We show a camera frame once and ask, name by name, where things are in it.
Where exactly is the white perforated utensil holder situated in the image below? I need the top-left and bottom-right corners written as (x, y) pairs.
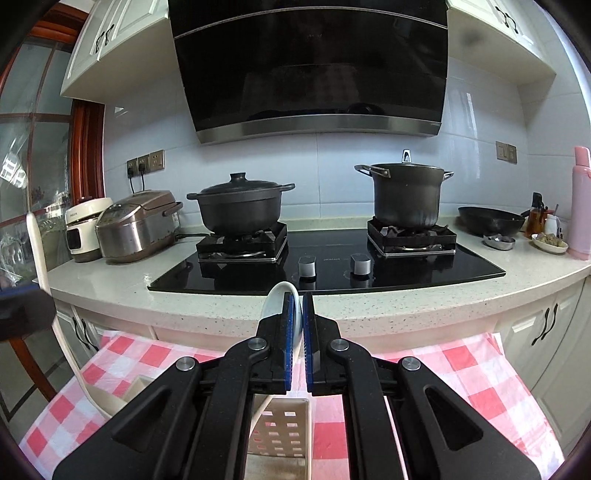
top-left (137, 375), bottom-right (311, 480)

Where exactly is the white long-handled ladle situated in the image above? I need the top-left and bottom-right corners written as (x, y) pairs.
top-left (25, 212), bottom-right (134, 418)

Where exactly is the black burner grate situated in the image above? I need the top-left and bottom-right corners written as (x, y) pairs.
top-left (196, 222), bottom-right (289, 264)
top-left (367, 218), bottom-right (458, 257)

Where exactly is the stock pot lid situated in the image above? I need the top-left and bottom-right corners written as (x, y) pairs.
top-left (369, 149), bottom-right (445, 172)

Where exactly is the black glass gas cooktop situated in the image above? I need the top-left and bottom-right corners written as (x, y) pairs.
top-left (148, 220), bottom-right (507, 292)

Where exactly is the tall dark stock pot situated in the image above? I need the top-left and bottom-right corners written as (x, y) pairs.
top-left (355, 164), bottom-right (455, 229)

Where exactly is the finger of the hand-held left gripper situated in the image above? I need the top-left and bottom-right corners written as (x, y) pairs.
top-left (0, 285), bottom-right (57, 343)

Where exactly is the white lower cabinet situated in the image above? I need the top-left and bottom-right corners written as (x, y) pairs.
top-left (496, 277), bottom-right (591, 462)
top-left (55, 302), bottom-right (155, 365)

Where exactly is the black power cord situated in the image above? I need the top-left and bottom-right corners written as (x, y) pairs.
top-left (128, 164), bottom-right (149, 195)

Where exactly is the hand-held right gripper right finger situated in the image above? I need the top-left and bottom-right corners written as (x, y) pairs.
top-left (302, 292), bottom-right (543, 480)

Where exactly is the silver rice cooker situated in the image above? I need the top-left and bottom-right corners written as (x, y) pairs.
top-left (95, 189), bottom-right (183, 265)

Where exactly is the wall socket panel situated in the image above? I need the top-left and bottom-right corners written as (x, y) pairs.
top-left (127, 150), bottom-right (165, 176)

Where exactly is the pink thermos bottle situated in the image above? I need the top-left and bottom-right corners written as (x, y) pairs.
top-left (567, 146), bottom-right (591, 261)

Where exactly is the oil bottle with black cap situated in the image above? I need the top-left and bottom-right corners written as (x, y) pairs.
top-left (526, 192), bottom-right (548, 234)

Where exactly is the small steel bowl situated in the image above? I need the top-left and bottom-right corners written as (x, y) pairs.
top-left (483, 233), bottom-right (516, 251)

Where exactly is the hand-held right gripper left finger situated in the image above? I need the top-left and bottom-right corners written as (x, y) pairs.
top-left (53, 293), bottom-right (303, 480)

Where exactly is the white cabinet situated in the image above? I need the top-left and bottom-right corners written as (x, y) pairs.
top-left (60, 0), bottom-right (172, 104)
top-left (55, 302), bottom-right (155, 365)
top-left (496, 277), bottom-right (591, 462)
top-left (445, 0), bottom-right (557, 84)

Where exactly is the glass door with wooden frame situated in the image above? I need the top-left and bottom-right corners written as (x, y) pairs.
top-left (0, 4), bottom-right (106, 407)

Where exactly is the black wok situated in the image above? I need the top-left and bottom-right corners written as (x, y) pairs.
top-left (458, 206), bottom-right (527, 236)

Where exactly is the black casserole lid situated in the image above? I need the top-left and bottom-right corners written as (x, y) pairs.
top-left (196, 173), bottom-right (288, 198)

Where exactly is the white upper cabinet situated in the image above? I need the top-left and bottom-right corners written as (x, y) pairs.
top-left (445, 0), bottom-right (557, 84)
top-left (60, 0), bottom-right (172, 104)

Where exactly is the plate with food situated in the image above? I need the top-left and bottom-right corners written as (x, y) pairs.
top-left (531, 232), bottom-right (570, 254)

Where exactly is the white ceramic spoon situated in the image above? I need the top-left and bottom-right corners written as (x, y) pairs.
top-left (259, 281), bottom-right (305, 348)

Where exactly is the black casserole pot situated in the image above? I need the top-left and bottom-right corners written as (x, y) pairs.
top-left (187, 184), bottom-right (296, 234)

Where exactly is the white rice cooker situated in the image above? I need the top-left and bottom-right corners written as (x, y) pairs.
top-left (65, 198), bottom-right (114, 263)

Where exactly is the red checkered tablecloth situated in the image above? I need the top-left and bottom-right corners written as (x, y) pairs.
top-left (18, 329), bottom-right (566, 480)

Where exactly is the black range hood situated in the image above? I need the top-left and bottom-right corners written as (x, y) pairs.
top-left (167, 0), bottom-right (450, 145)

